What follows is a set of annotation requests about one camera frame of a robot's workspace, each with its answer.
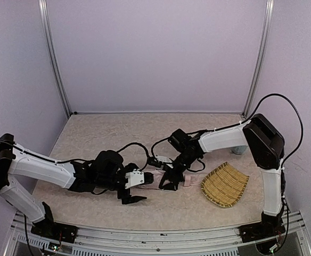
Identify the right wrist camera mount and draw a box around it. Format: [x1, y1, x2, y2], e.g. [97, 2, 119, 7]
[147, 155, 173, 169]

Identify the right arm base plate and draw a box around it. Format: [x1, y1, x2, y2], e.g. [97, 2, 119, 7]
[239, 222, 285, 243]

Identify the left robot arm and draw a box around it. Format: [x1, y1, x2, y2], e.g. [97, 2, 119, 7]
[0, 133, 154, 242]

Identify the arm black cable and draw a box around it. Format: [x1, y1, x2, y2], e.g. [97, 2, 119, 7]
[247, 92, 304, 163]
[117, 142, 152, 171]

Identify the aluminium corner post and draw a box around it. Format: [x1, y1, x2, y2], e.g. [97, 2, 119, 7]
[242, 0, 274, 117]
[38, 0, 72, 118]

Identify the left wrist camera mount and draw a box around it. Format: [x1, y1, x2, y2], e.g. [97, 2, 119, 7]
[125, 170, 154, 189]

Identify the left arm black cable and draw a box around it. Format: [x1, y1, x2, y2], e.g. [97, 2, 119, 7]
[117, 142, 152, 171]

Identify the right aluminium corner post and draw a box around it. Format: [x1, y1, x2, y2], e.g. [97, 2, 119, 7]
[242, 0, 274, 117]

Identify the woven bamboo tray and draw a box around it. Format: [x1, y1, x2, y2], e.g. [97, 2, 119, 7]
[200, 162, 249, 208]

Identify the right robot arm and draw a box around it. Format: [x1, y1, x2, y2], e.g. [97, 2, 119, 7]
[159, 114, 285, 237]

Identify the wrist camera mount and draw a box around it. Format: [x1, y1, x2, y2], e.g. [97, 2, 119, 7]
[125, 170, 154, 189]
[147, 155, 173, 169]

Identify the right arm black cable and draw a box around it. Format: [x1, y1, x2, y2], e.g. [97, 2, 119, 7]
[247, 92, 304, 163]

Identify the aluminium front rail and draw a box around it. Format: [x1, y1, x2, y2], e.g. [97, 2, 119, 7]
[5, 210, 311, 256]

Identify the white and blue cup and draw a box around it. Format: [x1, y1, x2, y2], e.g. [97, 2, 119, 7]
[231, 146, 247, 155]

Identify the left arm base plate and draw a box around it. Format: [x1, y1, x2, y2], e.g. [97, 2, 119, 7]
[31, 222, 78, 244]

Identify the left aluminium corner post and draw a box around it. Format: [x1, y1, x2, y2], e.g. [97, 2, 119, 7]
[38, 0, 72, 118]

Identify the pink and black folding umbrella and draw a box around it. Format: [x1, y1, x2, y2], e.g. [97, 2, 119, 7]
[138, 170, 204, 190]

